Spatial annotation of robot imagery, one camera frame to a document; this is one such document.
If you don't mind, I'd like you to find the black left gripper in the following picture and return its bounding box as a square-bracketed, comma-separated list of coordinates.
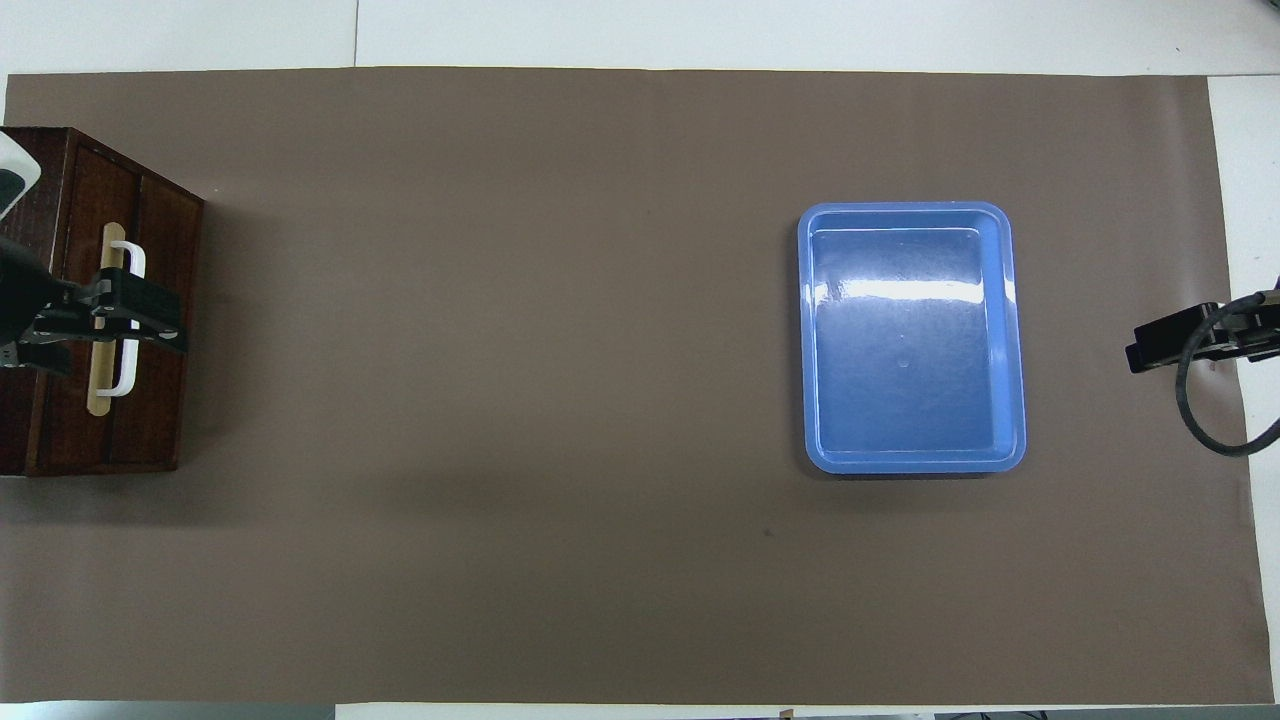
[0, 238, 190, 377]

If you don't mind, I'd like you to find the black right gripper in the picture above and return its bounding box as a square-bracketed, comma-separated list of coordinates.
[1125, 293, 1280, 375]

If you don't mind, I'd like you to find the wooden drawer with white handle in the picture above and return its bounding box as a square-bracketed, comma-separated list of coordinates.
[45, 140, 205, 476]

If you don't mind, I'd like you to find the dark brown wooden cabinet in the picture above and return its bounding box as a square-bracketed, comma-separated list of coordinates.
[0, 127, 205, 477]

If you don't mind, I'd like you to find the blue plastic tray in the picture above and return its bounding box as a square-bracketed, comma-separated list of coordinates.
[797, 201, 1028, 475]

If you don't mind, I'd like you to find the brown paper table mat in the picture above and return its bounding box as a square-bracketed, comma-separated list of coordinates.
[0, 66, 1276, 706]

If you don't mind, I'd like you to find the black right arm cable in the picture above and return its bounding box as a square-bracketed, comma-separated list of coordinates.
[1175, 290, 1280, 459]

